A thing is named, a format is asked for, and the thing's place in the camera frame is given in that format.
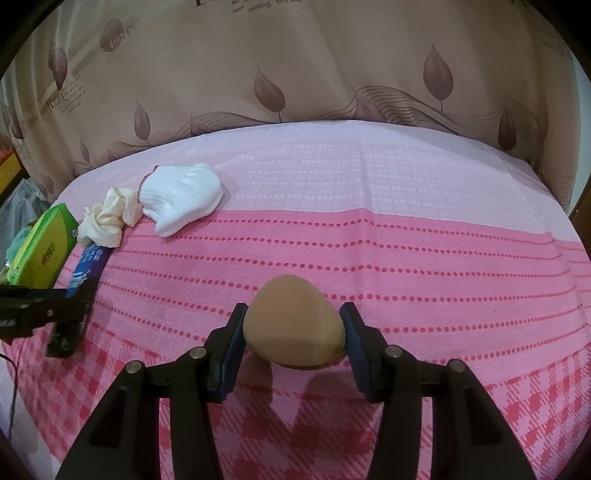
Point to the cream scrunchie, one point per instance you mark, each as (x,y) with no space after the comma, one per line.
(106,221)

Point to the pink checked blanket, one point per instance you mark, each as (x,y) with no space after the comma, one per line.
(415,258)

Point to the green tissue pack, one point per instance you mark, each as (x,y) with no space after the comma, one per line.
(44,249)

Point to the beige leaf print curtain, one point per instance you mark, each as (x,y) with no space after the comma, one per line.
(295,60)

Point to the beige makeup sponge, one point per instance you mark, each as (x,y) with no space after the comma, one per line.
(291,323)

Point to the teal cloth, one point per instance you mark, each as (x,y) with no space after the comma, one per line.
(16,244)

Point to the light blue plastic cover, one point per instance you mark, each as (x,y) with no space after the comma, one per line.
(23,203)

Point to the blue packet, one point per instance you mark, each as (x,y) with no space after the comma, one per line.
(87,267)

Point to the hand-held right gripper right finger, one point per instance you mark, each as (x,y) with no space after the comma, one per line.
(355,355)

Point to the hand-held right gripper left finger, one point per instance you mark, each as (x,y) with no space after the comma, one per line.
(231,355)

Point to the white knit glove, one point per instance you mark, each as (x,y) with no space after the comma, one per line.
(184,194)

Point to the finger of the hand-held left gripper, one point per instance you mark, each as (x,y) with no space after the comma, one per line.
(69,302)

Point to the red box with yellow label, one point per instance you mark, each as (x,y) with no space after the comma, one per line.
(7,175)

